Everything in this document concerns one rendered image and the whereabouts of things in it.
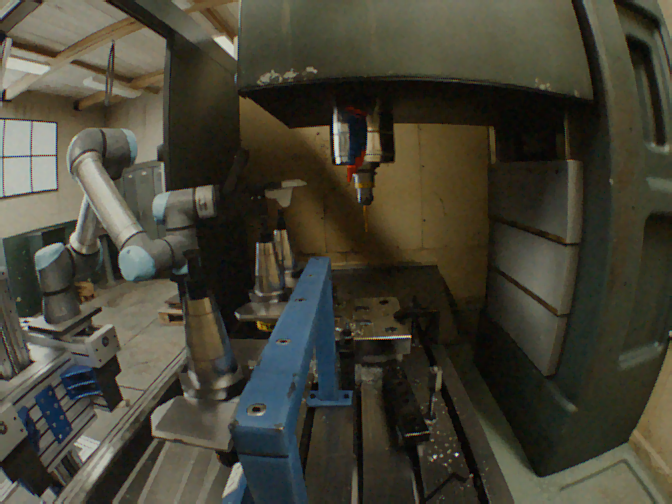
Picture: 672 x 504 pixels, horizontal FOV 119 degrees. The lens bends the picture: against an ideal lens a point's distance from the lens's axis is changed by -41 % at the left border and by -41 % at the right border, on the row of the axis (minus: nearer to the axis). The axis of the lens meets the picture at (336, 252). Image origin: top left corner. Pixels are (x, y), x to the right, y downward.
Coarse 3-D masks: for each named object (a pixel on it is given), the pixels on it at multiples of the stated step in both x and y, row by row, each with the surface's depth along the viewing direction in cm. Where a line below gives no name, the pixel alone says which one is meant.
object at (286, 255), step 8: (280, 232) 55; (288, 232) 56; (280, 240) 56; (288, 240) 56; (280, 248) 56; (288, 248) 56; (280, 256) 56; (288, 256) 56; (280, 264) 56; (288, 264) 56; (296, 264) 58
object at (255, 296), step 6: (288, 288) 48; (252, 294) 45; (258, 294) 45; (264, 294) 45; (270, 294) 45; (276, 294) 45; (282, 294) 45; (288, 294) 48; (252, 300) 45; (258, 300) 45; (264, 300) 44; (270, 300) 44; (276, 300) 45; (282, 300) 45
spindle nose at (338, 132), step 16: (384, 112) 72; (336, 128) 74; (368, 128) 71; (384, 128) 73; (336, 144) 75; (368, 144) 72; (384, 144) 73; (336, 160) 77; (368, 160) 73; (384, 160) 74
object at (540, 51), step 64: (256, 0) 44; (320, 0) 43; (384, 0) 43; (448, 0) 42; (512, 0) 41; (256, 64) 46; (320, 64) 46; (384, 64) 46; (448, 64) 45; (512, 64) 44; (576, 64) 43
